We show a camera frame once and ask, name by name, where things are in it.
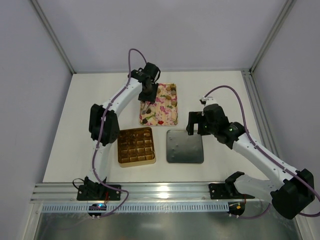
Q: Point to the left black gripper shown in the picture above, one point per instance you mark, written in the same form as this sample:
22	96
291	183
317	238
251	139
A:
147	97

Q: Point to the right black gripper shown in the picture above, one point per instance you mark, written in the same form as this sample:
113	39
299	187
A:
195	116

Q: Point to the silver tin lid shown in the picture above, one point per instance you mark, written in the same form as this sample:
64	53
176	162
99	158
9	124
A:
182	148

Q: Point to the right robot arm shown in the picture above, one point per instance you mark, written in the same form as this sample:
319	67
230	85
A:
287	189

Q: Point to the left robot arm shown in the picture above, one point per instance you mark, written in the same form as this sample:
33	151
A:
104	130

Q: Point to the gold chocolate box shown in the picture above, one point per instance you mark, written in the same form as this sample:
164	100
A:
135	147

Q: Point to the floral rectangular tray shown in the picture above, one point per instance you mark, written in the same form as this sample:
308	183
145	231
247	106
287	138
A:
164	111

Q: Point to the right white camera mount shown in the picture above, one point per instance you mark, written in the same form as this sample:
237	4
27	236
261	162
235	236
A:
206	101

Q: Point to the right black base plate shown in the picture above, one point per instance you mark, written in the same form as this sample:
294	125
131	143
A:
218	191

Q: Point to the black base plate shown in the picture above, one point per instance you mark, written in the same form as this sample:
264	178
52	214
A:
218	191
99	193

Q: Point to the aluminium rail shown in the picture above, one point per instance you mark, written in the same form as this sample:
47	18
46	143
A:
138	191

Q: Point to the slotted cable duct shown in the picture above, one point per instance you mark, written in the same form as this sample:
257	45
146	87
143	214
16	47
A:
136	207

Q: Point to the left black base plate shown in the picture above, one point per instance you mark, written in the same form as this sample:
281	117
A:
99	193

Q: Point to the left aluminium frame post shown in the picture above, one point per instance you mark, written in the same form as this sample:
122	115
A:
52	35

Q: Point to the aluminium frame post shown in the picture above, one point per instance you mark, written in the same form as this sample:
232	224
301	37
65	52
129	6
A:
52	35
272	34

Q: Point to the right aluminium frame post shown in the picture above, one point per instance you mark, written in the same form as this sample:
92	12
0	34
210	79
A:
272	34

